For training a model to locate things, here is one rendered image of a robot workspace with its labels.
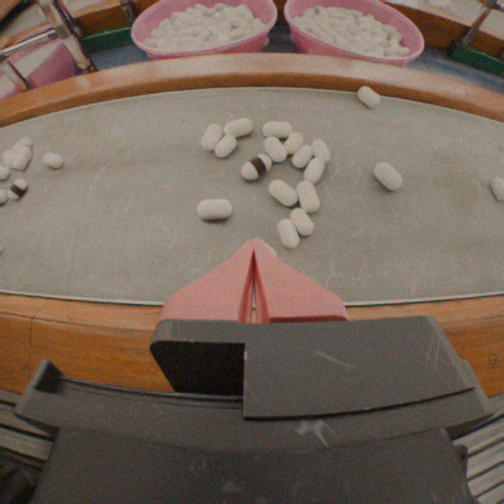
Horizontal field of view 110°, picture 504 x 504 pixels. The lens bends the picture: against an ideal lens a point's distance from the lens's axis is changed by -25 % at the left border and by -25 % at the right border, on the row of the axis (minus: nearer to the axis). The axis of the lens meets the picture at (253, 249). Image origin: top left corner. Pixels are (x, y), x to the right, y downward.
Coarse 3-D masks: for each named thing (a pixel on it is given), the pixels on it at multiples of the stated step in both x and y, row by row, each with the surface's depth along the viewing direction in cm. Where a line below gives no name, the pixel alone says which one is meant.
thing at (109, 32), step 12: (60, 0) 31; (120, 0) 34; (132, 12) 38; (72, 24) 37; (132, 24) 40; (84, 36) 41; (96, 36) 41; (108, 36) 42; (120, 36) 42; (96, 48) 44
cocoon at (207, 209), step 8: (208, 200) 24; (216, 200) 24; (224, 200) 24; (200, 208) 24; (208, 208) 24; (216, 208) 24; (224, 208) 24; (200, 216) 25; (208, 216) 24; (216, 216) 24; (224, 216) 24
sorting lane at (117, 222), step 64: (64, 128) 30; (128, 128) 29; (192, 128) 29; (256, 128) 29; (320, 128) 29; (384, 128) 29; (448, 128) 29; (64, 192) 27; (128, 192) 27; (192, 192) 26; (256, 192) 26; (320, 192) 26; (384, 192) 26; (448, 192) 26; (0, 256) 25; (64, 256) 25; (128, 256) 25; (192, 256) 25; (320, 256) 24; (384, 256) 24; (448, 256) 24
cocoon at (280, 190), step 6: (276, 180) 25; (270, 186) 25; (276, 186) 24; (282, 186) 24; (288, 186) 25; (270, 192) 25; (276, 192) 25; (282, 192) 24; (288, 192) 24; (294, 192) 24; (276, 198) 25; (282, 198) 24; (288, 198) 24; (294, 198) 24; (288, 204) 25
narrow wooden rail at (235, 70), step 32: (160, 64) 29; (192, 64) 29; (224, 64) 29; (256, 64) 29; (288, 64) 29; (320, 64) 29; (352, 64) 29; (384, 64) 29; (32, 96) 30; (64, 96) 29; (96, 96) 30; (128, 96) 31; (416, 96) 29; (448, 96) 28; (480, 96) 28; (0, 128) 31
